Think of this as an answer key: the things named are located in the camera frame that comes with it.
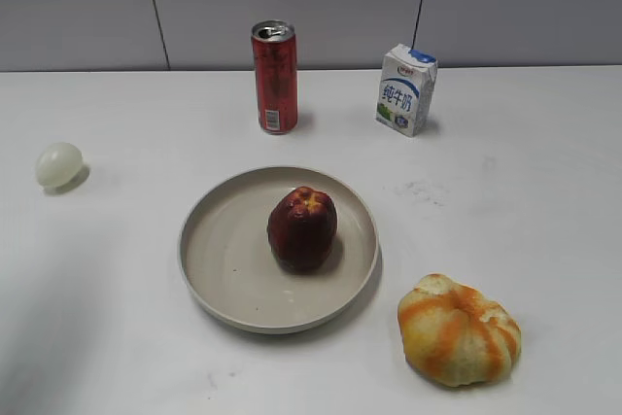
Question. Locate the red soda can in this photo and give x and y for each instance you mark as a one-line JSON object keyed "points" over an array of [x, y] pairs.
{"points": [[274, 51]]}

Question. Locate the white milk carton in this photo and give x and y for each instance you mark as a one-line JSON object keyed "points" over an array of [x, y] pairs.
{"points": [[405, 91]]}

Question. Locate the dark red apple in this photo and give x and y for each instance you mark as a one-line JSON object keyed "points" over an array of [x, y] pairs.
{"points": [[301, 229]]}

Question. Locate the beige round plate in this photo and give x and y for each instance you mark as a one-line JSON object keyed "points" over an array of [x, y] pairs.
{"points": [[230, 270]]}

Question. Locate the pale green round ball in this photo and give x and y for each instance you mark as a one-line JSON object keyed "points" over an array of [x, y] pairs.
{"points": [[58, 165]]}

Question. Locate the orange striped pumpkin bun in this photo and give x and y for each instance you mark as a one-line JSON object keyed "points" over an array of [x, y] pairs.
{"points": [[454, 335]]}

